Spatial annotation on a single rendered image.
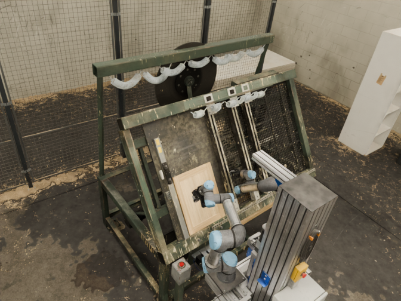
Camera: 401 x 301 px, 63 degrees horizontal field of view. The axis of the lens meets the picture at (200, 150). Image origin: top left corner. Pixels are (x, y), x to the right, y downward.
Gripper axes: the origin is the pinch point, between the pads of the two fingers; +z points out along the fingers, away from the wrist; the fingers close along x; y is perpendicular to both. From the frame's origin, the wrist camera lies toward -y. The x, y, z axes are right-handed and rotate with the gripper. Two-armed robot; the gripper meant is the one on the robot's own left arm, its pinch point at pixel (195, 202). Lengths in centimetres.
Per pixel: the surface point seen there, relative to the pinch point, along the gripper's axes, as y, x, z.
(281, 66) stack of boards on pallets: 251, -470, 223
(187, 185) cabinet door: 21.1, -11.1, 22.1
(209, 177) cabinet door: 21.0, -37.4, 23.3
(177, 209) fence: 5.1, 5.8, 26.8
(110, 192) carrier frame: 63, 36, 98
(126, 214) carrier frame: 30, 34, 81
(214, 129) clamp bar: 58, -54, 2
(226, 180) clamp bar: 12, -53, 24
